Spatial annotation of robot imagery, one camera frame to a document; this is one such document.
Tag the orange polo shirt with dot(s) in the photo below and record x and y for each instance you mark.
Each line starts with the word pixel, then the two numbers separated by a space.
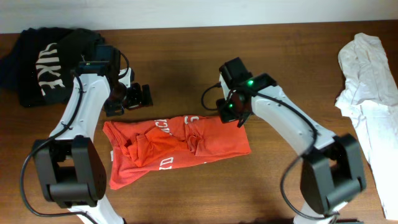
pixel 164 144

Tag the dark navy folded garment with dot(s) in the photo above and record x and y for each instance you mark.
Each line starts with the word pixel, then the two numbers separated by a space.
pixel 10 66

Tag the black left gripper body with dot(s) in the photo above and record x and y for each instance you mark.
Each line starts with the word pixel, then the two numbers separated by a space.
pixel 129 98

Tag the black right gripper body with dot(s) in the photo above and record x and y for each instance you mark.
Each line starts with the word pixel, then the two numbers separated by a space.
pixel 229 108

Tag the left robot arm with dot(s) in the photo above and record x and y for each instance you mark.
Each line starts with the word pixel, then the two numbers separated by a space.
pixel 70 171

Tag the black folded shirt white lettering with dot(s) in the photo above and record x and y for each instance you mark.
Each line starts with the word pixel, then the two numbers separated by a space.
pixel 47 56

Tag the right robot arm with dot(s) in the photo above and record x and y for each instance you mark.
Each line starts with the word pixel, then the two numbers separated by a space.
pixel 332 168

